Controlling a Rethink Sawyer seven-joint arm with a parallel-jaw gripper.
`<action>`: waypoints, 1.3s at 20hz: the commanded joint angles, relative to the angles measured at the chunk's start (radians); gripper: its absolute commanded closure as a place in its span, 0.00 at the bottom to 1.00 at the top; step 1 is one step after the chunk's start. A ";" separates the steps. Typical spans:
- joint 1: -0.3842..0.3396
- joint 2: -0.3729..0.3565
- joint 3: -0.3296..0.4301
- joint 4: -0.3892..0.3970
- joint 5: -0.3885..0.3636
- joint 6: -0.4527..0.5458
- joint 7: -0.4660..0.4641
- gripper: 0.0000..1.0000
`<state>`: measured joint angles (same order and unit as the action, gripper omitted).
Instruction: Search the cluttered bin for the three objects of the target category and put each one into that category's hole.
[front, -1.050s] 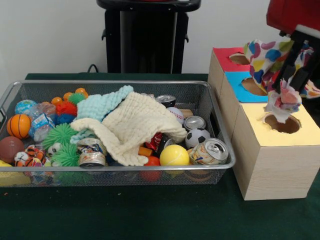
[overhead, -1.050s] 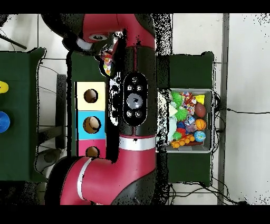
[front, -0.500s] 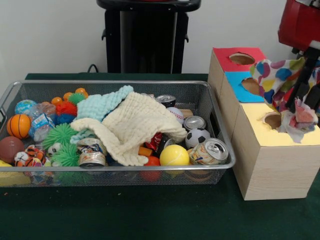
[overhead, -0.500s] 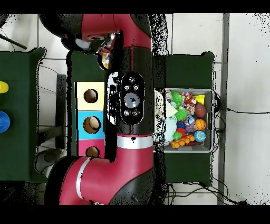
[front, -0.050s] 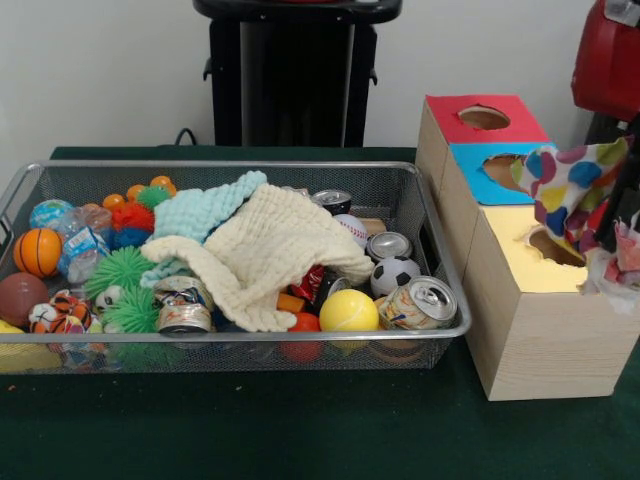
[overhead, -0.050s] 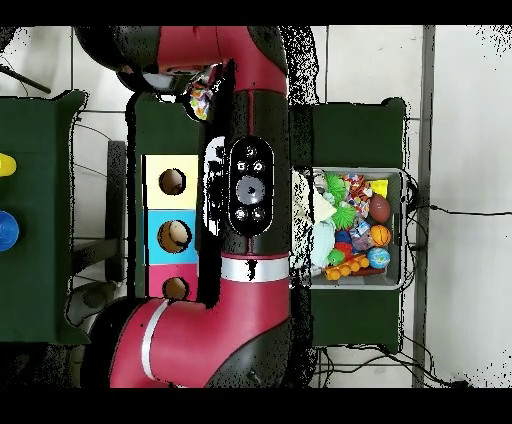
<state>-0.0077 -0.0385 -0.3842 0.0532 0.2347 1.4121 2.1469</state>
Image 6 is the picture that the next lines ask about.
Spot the crushed clear plastic bottle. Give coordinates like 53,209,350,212
349,219,376,252

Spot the colourful polka-dot cloth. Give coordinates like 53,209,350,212
188,77,216,121

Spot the wooden box with three holes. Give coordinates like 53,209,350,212
142,154,201,302

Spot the shallow mesh bin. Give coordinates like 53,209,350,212
291,165,406,291

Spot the light blue knitted cloth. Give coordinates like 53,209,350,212
311,219,337,268

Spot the brown mini football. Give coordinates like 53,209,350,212
368,193,392,224

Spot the dark green tablecloth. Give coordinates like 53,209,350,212
0,90,93,347
126,87,408,354

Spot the orange mini basketball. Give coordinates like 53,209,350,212
369,224,393,248

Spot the blue green globe ball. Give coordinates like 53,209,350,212
366,246,392,270

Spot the black upright panel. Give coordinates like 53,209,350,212
106,140,127,283

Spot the grey stand base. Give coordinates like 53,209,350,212
65,281,117,327

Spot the blue plastic cup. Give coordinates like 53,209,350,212
0,210,21,253

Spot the yellow plastic cup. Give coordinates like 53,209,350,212
0,152,18,178

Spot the dark thin rod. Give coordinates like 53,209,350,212
0,63,52,95

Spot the grey floor cable cover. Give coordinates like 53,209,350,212
411,25,437,388

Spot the black cable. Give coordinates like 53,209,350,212
429,204,512,217

